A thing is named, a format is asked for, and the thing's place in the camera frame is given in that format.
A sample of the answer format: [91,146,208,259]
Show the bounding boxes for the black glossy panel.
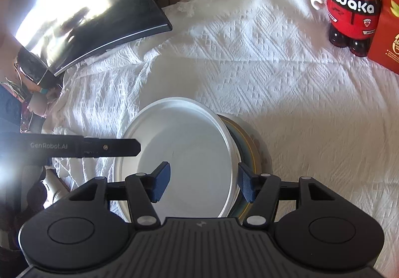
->
[14,46,63,89]

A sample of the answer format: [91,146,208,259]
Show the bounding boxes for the black curved monitor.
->
[14,0,174,76]

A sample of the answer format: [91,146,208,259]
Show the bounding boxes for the white woven tablecloth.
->
[44,0,399,269]

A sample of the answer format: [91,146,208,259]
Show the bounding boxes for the gold-rimmed white plate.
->
[218,114,272,218]

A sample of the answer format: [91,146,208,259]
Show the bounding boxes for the red black bear figurine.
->
[310,0,383,58]

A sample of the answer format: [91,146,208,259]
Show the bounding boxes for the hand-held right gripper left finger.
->
[67,161,172,230]

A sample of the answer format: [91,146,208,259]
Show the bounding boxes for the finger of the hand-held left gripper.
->
[78,138,141,158]

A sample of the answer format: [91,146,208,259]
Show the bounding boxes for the white deep plate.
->
[113,98,242,224]

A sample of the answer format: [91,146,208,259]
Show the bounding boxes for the red gift box gold print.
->
[365,0,399,75]

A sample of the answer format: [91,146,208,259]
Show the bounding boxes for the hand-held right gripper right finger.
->
[237,162,333,230]

